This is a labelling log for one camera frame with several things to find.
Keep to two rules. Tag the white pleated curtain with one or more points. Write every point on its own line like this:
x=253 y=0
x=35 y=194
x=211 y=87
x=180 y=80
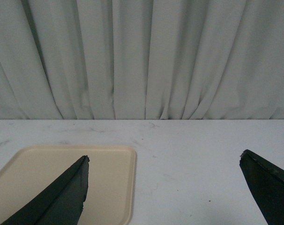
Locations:
x=141 y=59

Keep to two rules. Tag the beige plastic tray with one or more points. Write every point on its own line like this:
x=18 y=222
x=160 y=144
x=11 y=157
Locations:
x=111 y=180

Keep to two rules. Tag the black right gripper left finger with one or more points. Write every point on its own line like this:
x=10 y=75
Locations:
x=60 y=203

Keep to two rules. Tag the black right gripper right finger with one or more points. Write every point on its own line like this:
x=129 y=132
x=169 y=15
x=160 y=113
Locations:
x=265 y=181

